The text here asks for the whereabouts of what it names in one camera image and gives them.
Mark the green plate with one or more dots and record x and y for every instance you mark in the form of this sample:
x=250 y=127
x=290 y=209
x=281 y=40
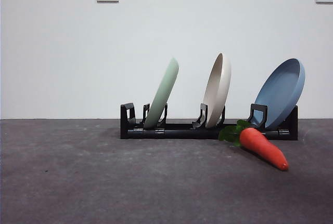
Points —
x=162 y=91

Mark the orange carrot with green leaves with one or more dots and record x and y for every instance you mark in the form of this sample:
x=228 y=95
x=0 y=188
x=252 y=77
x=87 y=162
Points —
x=260 y=146

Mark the black plate rack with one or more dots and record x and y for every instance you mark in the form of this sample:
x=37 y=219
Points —
x=182 y=131

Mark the beige plate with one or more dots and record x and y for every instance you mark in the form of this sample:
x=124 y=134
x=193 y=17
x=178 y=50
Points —
x=218 y=91

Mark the blue plate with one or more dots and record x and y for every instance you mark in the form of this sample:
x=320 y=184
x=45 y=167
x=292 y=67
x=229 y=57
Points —
x=281 y=91

